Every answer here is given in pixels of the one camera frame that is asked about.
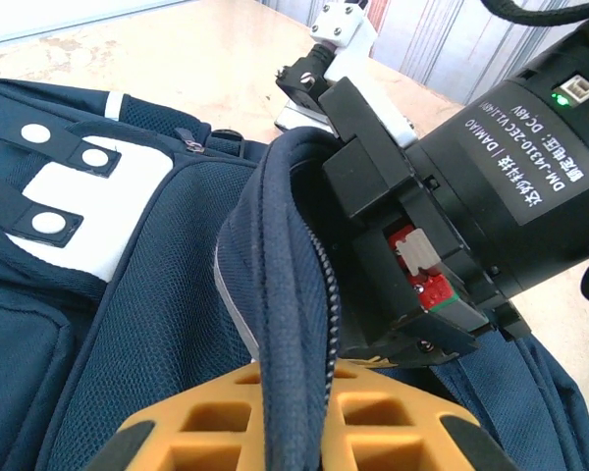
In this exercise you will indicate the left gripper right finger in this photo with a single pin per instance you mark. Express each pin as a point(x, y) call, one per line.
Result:
point(422, 432)

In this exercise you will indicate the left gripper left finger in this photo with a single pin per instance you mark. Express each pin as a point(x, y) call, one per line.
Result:
point(167, 422)

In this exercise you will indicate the navy blue backpack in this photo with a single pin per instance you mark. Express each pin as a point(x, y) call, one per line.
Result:
point(152, 294)

